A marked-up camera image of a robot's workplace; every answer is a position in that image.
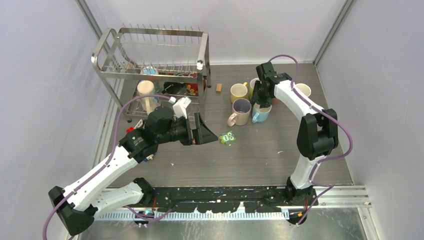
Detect white grid brick piece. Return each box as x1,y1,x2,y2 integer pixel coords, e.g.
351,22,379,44
134,119,144,129

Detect small wooden block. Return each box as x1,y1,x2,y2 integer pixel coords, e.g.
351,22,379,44
215,83,222,94

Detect lime green mug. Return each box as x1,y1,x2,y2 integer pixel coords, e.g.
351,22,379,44
248,77,260,100

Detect light blue mug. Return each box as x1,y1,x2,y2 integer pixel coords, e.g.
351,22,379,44
251,103,272,123

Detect salmon floral mug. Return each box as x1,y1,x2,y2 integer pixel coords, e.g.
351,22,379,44
271,97,280,105

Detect yellow cup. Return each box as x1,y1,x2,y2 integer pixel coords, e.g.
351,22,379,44
230,82,249,103

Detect blue patterned mug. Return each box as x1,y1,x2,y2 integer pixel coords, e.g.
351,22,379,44
141,66,159,75

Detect pink faceted mug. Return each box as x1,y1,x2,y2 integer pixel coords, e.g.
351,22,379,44
295,83,312,97

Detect beige patterned mug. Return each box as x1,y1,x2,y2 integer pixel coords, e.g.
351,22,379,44
137,80,160,115

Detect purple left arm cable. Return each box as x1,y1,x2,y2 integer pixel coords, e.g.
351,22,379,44
42,94,178,240

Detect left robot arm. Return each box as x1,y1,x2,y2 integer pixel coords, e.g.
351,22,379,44
48,106,219,236

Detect black cup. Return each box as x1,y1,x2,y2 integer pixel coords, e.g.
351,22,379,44
161,81,185,95

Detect green owl toy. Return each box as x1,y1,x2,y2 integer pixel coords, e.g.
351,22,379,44
219,131,236,146

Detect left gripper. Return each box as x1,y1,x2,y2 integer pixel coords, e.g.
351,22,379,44
157,112,218,146

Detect pale pink marbled mug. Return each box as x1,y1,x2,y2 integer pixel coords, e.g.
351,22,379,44
227,98,252,127

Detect steel two-tier dish rack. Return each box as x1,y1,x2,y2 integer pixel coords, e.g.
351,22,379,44
91,26,212,121

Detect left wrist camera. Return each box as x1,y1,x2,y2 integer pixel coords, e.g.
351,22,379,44
168,96,192,119

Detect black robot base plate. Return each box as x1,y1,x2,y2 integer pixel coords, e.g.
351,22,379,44
121,185,319,215

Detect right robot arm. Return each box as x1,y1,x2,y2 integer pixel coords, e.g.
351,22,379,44
251,62,339,206

